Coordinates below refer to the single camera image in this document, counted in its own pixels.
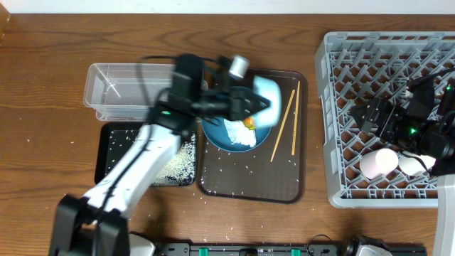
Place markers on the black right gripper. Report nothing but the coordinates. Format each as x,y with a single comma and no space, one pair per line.
384,126

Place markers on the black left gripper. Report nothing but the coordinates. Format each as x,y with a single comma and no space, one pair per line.
234,104

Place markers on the light blue bowl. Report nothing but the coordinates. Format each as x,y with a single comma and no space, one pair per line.
270,90

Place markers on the yellow snack wrapper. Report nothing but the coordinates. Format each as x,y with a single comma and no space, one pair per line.
249,123

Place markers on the white tissue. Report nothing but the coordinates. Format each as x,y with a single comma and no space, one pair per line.
238,133

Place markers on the dark blue plate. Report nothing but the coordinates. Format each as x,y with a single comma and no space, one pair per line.
217,135

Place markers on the white green cup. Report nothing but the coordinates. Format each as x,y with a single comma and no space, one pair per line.
409,164

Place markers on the pink cup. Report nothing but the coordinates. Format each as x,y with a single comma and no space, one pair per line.
378,163

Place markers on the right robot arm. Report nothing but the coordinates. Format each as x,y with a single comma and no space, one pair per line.
409,128

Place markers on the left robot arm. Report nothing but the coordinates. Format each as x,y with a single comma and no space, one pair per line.
201,88

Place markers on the grey dishwasher rack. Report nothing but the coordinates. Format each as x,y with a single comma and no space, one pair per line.
352,68

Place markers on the black waste tray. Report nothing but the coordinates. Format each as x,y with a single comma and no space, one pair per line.
106,149

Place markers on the wooden chopstick left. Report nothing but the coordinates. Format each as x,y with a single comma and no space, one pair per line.
284,119

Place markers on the wooden chopstick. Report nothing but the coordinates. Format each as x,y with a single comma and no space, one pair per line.
284,119
296,116

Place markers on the wooden chopstick right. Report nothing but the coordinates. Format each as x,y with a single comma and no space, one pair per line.
296,116

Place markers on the brown plastic tray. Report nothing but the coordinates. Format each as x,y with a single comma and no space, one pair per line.
250,175

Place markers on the pile of rice grains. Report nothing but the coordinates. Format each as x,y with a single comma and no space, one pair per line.
177,167

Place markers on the clear plastic bin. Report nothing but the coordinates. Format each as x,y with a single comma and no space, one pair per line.
114,91

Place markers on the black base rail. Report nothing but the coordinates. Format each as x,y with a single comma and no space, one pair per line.
249,250

